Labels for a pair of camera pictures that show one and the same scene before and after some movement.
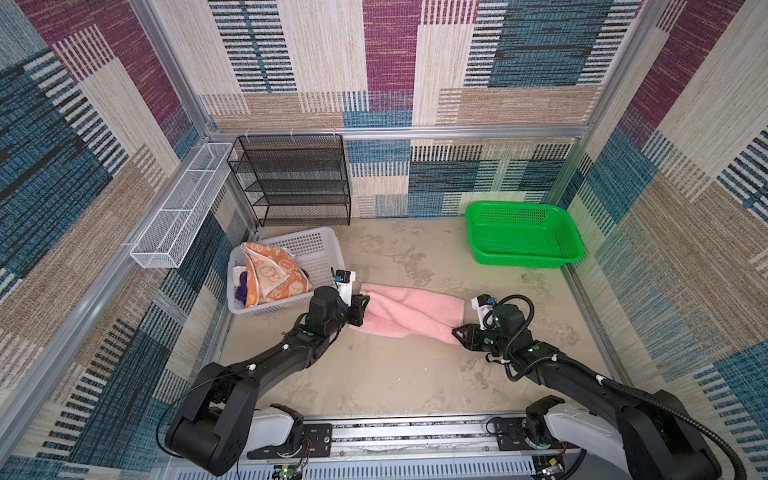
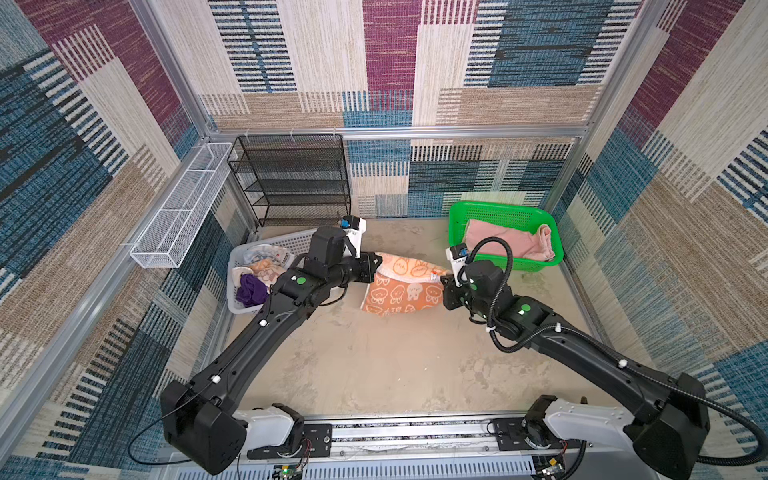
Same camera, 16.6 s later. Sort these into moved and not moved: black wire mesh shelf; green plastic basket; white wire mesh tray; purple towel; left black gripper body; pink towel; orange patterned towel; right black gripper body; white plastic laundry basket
Moved: left black gripper body; pink towel; green plastic basket; orange patterned towel; right black gripper body
Not moved: white plastic laundry basket; white wire mesh tray; black wire mesh shelf; purple towel
